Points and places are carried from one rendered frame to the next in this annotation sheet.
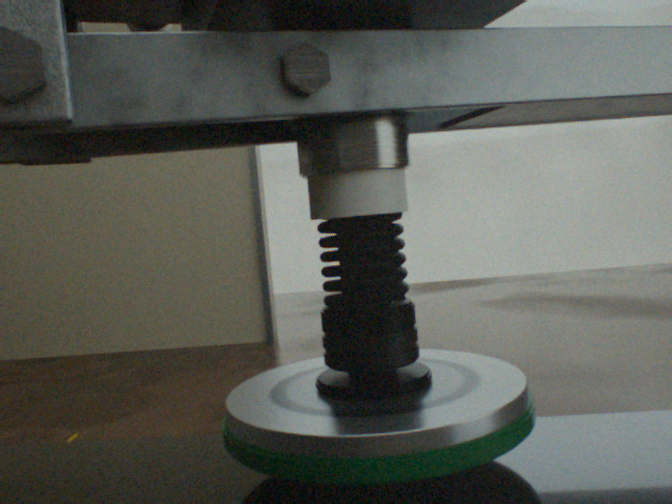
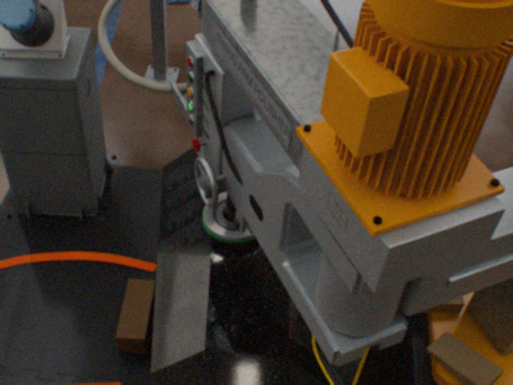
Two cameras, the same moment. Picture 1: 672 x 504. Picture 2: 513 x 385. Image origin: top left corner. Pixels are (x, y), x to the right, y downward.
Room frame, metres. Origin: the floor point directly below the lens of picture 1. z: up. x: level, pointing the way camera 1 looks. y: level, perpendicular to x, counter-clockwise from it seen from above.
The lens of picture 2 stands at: (0.63, 1.45, 2.49)
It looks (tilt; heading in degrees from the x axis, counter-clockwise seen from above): 46 degrees down; 260
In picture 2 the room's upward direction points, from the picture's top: 5 degrees clockwise
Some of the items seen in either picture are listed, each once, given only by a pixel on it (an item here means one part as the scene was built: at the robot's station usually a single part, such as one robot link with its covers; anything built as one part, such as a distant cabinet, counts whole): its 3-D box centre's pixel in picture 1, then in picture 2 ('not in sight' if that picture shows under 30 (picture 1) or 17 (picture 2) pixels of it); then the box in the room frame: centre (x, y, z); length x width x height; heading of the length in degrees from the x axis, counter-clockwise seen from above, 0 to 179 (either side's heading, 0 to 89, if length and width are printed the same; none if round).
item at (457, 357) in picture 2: not in sight; (463, 360); (-0.20, 0.54, 0.80); 0.20 x 0.10 x 0.05; 124
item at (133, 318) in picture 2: not in sight; (137, 315); (0.81, -0.16, 0.07); 0.30 x 0.12 x 0.12; 81
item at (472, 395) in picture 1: (374, 390); (234, 215); (0.43, -0.02, 0.85); 0.21 x 0.21 x 0.01
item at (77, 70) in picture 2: not in sight; (52, 125); (1.21, -1.02, 0.43); 0.50 x 0.50 x 0.85; 84
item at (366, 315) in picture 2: not in sight; (361, 278); (0.22, 0.61, 1.32); 0.19 x 0.19 x 0.20
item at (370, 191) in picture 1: (357, 191); not in sight; (0.43, -0.02, 1.00); 0.07 x 0.07 x 0.04
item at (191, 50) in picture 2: not in sight; (195, 91); (0.56, -0.05, 1.35); 0.08 x 0.03 x 0.28; 109
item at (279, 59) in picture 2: not in sight; (311, 100); (0.32, 0.31, 1.60); 0.96 x 0.25 x 0.17; 109
